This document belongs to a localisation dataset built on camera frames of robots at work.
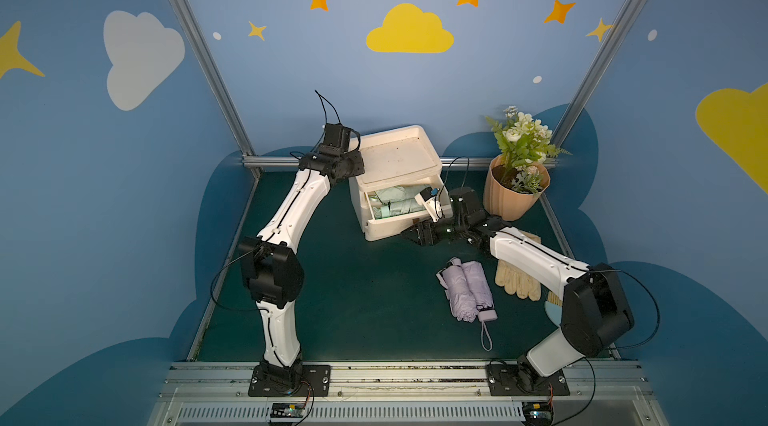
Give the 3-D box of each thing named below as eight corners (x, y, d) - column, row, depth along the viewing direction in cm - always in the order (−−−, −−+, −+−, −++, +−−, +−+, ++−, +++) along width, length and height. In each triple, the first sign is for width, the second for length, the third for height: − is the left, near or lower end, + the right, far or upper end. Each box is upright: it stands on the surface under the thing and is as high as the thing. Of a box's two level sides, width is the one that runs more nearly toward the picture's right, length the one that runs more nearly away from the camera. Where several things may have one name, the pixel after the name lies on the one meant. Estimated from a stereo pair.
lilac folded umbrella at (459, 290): (459, 324, 85) (462, 319, 82) (434, 269, 96) (436, 263, 92) (482, 316, 87) (486, 311, 83) (455, 263, 97) (457, 256, 94)
